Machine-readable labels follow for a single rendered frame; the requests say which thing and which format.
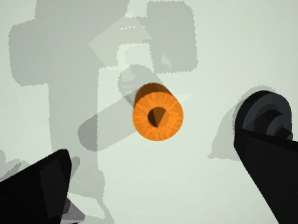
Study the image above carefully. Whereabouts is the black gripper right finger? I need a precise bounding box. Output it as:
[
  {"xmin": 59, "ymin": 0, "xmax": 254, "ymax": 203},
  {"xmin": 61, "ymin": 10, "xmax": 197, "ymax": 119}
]
[{"xmin": 233, "ymin": 128, "xmax": 298, "ymax": 224}]

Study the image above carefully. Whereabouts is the dark grey round pedestal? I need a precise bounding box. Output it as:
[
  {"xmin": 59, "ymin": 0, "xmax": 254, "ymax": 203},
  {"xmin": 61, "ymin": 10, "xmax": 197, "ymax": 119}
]
[{"xmin": 234, "ymin": 91, "xmax": 294, "ymax": 140}]

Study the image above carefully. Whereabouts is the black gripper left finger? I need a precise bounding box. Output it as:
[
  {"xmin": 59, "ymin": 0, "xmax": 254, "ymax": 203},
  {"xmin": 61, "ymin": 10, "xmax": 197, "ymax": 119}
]
[{"xmin": 0, "ymin": 149, "xmax": 72, "ymax": 224}]

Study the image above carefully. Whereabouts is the orange knob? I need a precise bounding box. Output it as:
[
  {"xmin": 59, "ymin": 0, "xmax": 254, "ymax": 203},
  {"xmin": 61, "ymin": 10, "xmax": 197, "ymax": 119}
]
[{"xmin": 133, "ymin": 83, "xmax": 184, "ymax": 141}]

